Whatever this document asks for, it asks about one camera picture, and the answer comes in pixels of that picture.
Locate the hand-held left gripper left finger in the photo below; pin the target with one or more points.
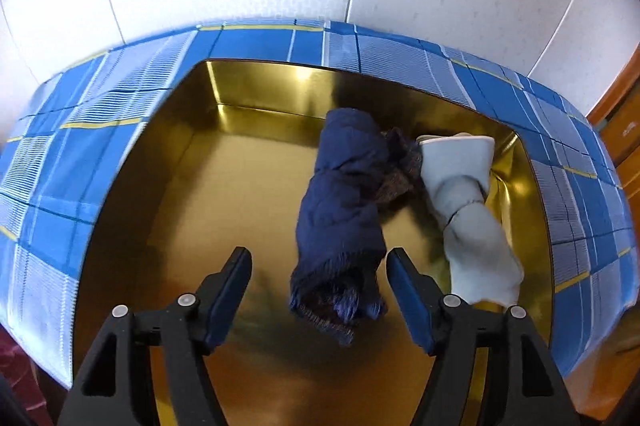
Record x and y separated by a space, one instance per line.
227 296

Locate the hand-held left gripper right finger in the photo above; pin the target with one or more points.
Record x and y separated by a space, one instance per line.
410 301

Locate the maroon tin box gold inside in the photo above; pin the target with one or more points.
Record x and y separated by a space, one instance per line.
200 206

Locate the navy fringed scarf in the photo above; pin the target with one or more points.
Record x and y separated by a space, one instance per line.
340 186

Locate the pale grey cloth roll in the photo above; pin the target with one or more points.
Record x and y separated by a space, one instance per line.
465 186

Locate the blue plaid tablecloth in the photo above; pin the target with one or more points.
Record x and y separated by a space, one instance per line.
75 146

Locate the wooden door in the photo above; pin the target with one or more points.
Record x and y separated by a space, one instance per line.
622 136

